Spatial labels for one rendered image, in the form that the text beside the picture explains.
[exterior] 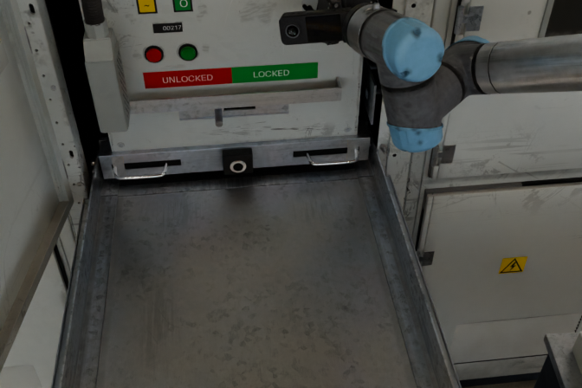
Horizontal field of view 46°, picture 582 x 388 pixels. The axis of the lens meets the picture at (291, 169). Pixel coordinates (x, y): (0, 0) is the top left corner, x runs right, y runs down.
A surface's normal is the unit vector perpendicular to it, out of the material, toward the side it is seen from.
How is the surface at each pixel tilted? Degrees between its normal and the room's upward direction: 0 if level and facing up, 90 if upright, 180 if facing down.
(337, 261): 0
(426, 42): 76
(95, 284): 0
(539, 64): 70
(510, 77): 88
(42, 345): 90
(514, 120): 90
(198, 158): 90
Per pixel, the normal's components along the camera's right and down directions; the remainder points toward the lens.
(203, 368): 0.00, -0.76
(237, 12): 0.11, 0.65
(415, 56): 0.36, 0.40
